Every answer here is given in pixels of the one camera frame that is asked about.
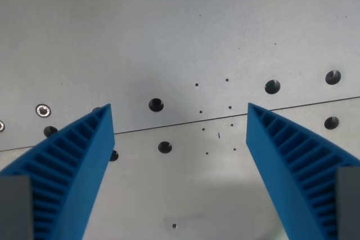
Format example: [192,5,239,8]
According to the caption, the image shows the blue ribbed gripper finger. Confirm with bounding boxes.
[245,102,360,240]
[0,103,116,240]

